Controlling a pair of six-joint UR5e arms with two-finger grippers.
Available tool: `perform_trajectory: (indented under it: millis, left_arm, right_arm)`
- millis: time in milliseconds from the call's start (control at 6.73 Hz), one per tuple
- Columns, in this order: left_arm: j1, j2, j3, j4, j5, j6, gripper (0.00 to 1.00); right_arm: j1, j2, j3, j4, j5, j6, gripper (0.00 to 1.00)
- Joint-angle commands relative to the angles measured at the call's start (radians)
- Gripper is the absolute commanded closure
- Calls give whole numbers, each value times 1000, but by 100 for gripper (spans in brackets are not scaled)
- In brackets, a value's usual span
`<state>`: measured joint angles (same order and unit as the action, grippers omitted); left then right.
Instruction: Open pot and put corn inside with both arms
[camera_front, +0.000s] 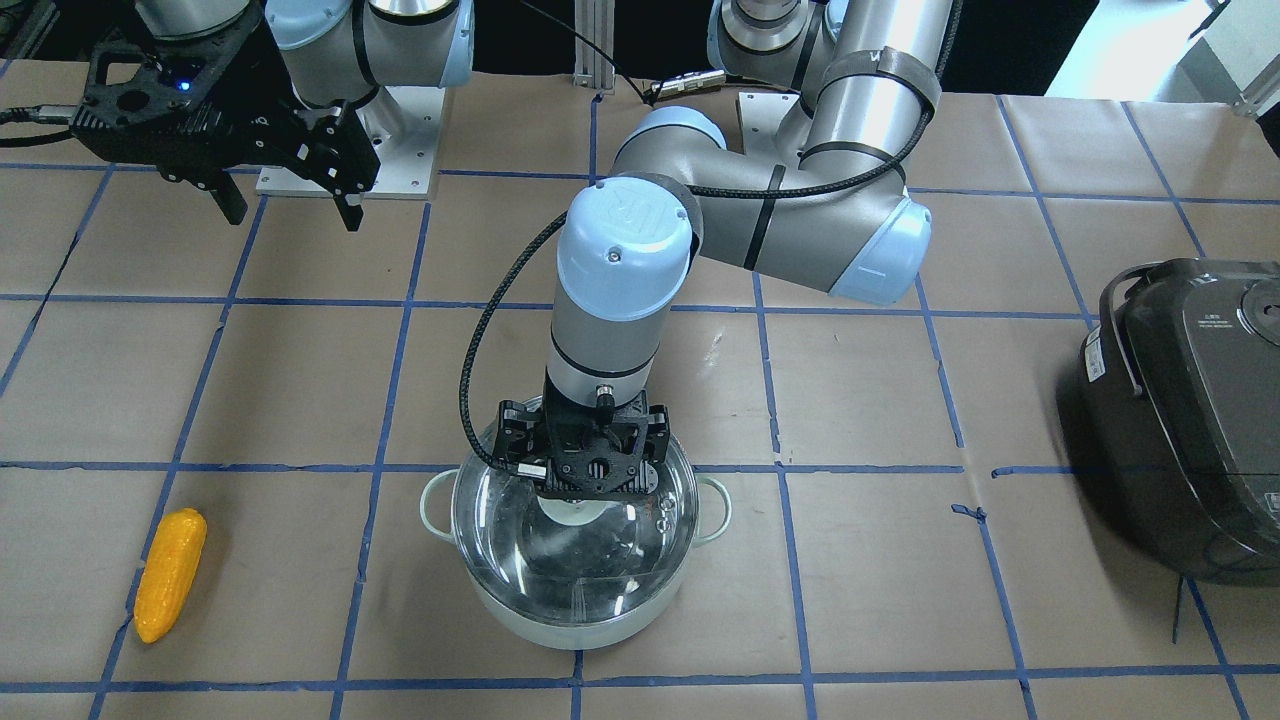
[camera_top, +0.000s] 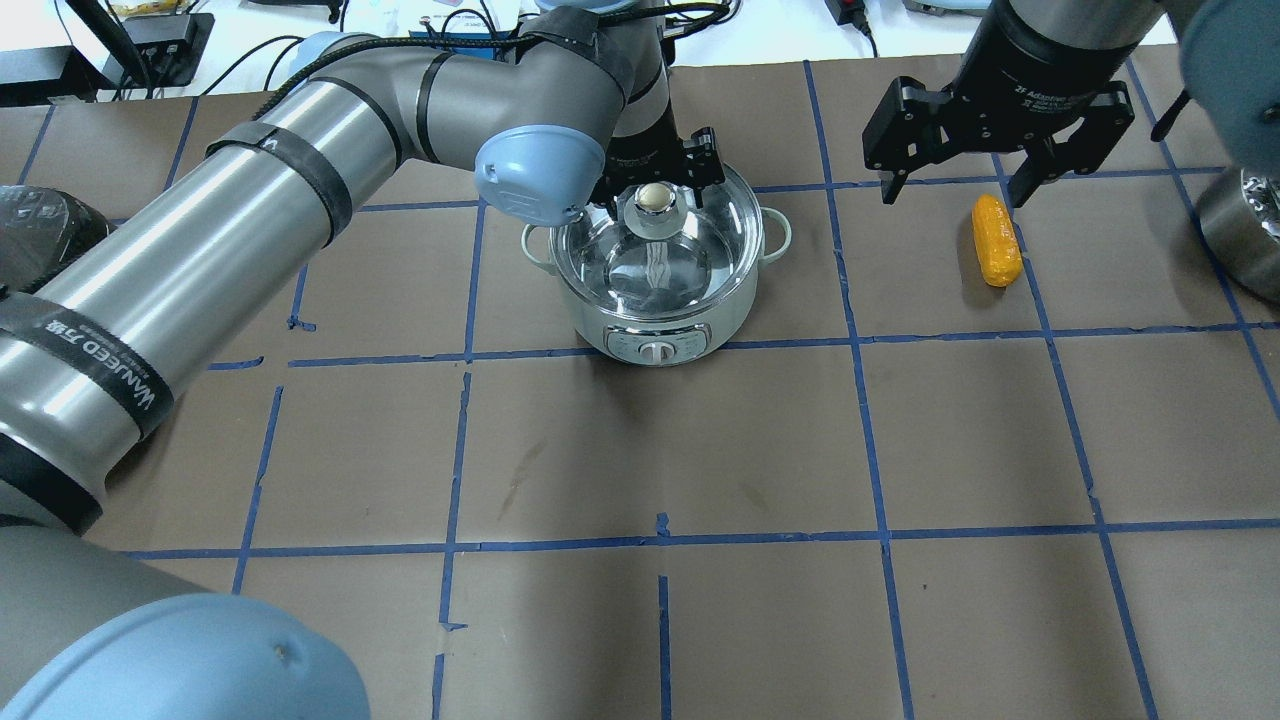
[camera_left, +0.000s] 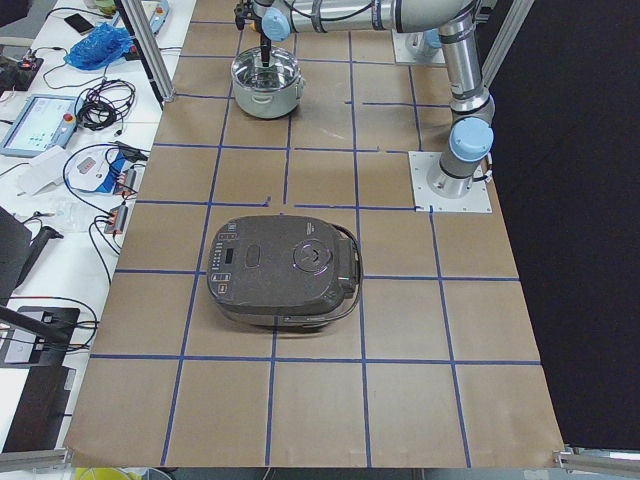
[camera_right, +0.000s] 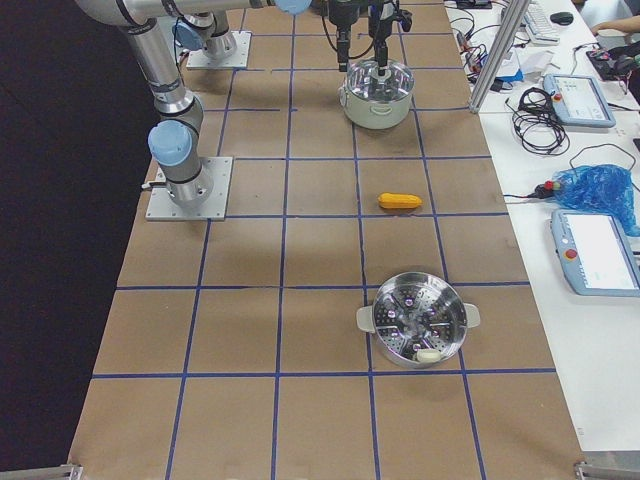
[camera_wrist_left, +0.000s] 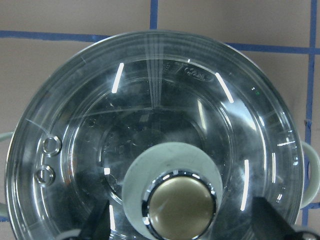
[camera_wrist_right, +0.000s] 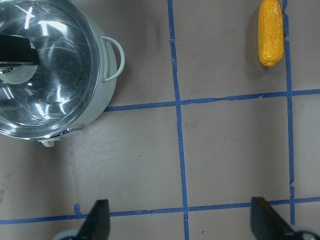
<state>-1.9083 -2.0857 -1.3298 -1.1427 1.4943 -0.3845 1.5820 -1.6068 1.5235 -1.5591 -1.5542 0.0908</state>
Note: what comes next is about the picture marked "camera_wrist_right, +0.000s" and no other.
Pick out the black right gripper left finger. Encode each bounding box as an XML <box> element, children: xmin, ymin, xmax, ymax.
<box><xmin>76</xmin><ymin>199</ymin><xmax>111</xmax><ymax>240</ymax></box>

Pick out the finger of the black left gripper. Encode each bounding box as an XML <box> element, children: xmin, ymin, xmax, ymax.
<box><xmin>0</xmin><ymin>34</ymin><xmax>40</xmax><ymax>66</ymax></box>

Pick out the glass pot lid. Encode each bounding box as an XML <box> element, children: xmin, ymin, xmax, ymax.
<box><xmin>0</xmin><ymin>0</ymin><xmax>100</xmax><ymax>140</ymax></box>

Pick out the yellow corn cob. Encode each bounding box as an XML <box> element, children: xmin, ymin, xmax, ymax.
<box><xmin>257</xmin><ymin>0</ymin><xmax>285</xmax><ymax>67</ymax></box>

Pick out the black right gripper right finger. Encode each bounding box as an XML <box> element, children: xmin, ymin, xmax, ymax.
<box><xmin>250</xmin><ymin>197</ymin><xmax>298</xmax><ymax>240</ymax></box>

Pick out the grey cooking pot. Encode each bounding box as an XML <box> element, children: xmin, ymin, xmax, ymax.
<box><xmin>0</xmin><ymin>0</ymin><xmax>126</xmax><ymax>148</ymax></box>

